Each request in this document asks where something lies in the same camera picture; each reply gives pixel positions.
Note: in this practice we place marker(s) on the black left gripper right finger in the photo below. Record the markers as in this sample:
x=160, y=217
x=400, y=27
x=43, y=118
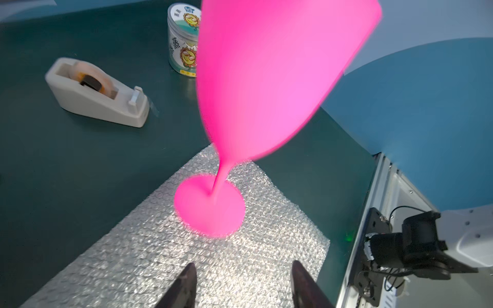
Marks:
x=305, y=291

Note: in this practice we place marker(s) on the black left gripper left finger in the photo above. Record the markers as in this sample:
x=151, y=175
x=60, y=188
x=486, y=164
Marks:
x=182, y=293

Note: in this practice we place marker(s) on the clear bubble wrap sheet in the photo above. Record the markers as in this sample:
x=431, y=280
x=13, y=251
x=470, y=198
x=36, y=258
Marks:
x=138, y=260

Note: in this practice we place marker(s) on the pink plastic wine glass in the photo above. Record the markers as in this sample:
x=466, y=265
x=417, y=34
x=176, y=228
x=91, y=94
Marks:
x=264, y=68

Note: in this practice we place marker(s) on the white tape dispenser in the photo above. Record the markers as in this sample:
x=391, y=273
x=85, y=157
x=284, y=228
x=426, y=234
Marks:
x=84, y=89

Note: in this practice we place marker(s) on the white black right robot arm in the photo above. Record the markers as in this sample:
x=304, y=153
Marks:
x=434, y=245

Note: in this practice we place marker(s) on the green labelled round tin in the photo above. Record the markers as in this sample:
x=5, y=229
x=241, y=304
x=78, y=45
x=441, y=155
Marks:
x=183, y=29

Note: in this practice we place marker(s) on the aluminium front rail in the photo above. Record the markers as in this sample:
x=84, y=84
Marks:
x=389, y=190

